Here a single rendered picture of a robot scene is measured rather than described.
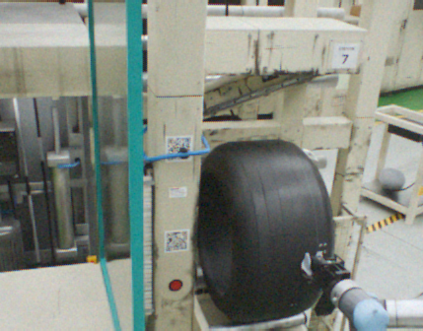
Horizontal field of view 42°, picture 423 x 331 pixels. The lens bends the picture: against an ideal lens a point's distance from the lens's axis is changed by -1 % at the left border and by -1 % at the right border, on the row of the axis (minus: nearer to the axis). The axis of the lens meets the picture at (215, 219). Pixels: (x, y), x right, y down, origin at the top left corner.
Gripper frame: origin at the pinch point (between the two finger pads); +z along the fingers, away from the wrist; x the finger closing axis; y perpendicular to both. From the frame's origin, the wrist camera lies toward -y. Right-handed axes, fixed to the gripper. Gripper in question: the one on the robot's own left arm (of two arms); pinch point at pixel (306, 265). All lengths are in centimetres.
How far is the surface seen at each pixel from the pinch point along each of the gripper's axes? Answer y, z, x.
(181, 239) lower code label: 2.2, 21.2, 30.5
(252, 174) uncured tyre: 22.9, 14.2, 11.6
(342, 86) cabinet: -17, 439, -259
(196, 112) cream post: 41, 17, 27
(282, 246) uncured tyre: 5.6, 2.0, 6.8
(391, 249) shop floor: -100, 191, -171
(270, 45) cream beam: 56, 41, -3
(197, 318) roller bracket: -25.5, 20.9, 25.6
